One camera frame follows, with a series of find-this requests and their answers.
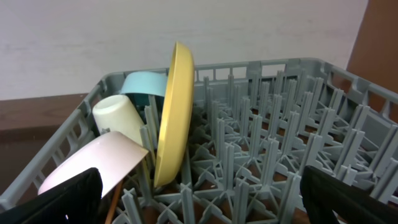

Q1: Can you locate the wooden chopstick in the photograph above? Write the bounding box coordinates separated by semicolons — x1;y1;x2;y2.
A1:
105;181;123;224

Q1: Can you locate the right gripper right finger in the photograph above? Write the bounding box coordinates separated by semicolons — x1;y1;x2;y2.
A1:
300;166;397;224

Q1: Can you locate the yellow plate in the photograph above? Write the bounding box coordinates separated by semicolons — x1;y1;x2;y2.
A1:
154;42;194;187

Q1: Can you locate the white paper cup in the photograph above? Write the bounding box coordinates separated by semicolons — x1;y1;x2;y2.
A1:
92;95;144;146

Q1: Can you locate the pink bowl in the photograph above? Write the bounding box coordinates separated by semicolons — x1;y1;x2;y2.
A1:
38;131;148;197

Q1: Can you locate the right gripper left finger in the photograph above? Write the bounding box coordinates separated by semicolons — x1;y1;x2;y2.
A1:
1;167;103;224

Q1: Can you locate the grey dishwasher rack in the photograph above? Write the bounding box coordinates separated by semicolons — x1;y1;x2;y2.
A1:
1;58;397;223

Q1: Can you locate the light blue bowl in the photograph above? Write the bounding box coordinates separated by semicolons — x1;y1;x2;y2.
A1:
120;72;167;106

